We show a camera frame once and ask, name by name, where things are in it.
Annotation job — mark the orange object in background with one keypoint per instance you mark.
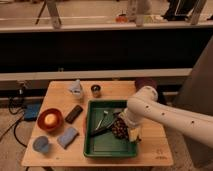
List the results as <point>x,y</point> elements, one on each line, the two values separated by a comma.
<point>121,18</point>

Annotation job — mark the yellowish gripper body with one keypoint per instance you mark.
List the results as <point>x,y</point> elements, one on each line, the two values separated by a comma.
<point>134,134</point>

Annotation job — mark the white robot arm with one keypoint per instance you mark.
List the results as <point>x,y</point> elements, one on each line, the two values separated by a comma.
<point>143,104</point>

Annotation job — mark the dark purple grape bunch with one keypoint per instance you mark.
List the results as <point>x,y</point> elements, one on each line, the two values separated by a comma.
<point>119,129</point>

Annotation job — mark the blue power box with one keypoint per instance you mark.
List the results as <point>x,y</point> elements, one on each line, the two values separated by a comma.
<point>31,112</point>

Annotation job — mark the small dark metal can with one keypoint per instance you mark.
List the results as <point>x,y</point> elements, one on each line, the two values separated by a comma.
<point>96,90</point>

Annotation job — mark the black rectangular block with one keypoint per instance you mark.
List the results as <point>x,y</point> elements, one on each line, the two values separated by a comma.
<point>75,112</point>

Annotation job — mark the yellow round fruit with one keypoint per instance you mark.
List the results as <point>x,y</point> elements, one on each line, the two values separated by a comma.
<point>50,120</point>

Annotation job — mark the black handled tongs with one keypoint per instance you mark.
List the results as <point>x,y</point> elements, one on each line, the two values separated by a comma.
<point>101,129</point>

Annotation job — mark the green plastic tray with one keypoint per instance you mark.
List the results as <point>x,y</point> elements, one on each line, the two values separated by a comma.
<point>106,145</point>

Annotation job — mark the purple bowl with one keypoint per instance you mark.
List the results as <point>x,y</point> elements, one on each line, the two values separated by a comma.
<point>141,82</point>

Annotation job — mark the red bowl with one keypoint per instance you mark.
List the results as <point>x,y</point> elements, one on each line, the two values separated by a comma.
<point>43,126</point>

